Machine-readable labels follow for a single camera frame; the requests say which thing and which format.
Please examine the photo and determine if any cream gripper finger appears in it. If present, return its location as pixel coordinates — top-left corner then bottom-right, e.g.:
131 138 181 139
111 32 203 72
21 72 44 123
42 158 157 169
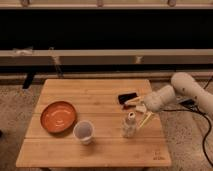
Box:
138 112 154 128
124 96 141 104

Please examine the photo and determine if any clear plastic bottle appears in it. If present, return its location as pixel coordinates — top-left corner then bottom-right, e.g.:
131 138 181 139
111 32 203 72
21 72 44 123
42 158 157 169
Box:
122 112 137 138

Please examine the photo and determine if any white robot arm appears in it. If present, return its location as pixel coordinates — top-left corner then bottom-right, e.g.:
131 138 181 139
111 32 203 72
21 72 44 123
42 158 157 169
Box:
124 72 213 114

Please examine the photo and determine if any black and red phone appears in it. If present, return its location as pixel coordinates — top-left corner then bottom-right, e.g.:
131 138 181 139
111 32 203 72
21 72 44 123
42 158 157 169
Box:
118 93 137 109

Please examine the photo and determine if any translucent plastic cup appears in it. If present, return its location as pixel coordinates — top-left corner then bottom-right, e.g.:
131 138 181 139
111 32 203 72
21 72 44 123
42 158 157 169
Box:
73 120 94 145

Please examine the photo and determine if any wooden table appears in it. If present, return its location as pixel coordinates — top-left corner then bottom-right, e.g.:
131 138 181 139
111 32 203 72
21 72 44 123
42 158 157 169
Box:
16 79 171 168

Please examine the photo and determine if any orange plate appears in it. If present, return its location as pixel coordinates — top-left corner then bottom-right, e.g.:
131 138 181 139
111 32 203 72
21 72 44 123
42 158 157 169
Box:
40 101 77 134

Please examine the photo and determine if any black power cable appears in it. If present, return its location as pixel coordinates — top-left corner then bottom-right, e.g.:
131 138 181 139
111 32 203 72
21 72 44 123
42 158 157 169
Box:
162 98 213 168

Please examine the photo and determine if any grey metal rail beam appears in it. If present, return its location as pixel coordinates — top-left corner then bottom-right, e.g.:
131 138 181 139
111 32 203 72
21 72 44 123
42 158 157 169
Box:
0 49 213 65

